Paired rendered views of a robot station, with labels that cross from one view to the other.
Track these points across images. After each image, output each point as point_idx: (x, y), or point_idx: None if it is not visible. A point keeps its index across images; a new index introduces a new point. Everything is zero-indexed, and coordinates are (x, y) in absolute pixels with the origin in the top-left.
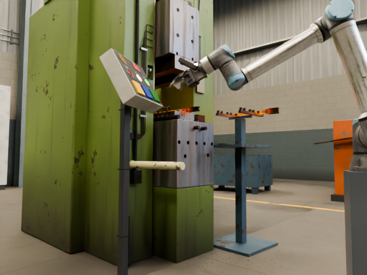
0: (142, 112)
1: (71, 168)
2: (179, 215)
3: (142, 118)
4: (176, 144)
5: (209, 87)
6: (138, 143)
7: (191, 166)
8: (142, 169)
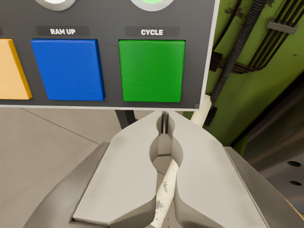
0: (292, 10)
1: None
2: None
3: (274, 31)
4: (281, 158)
5: None
6: (235, 78)
7: (302, 197)
8: (227, 111)
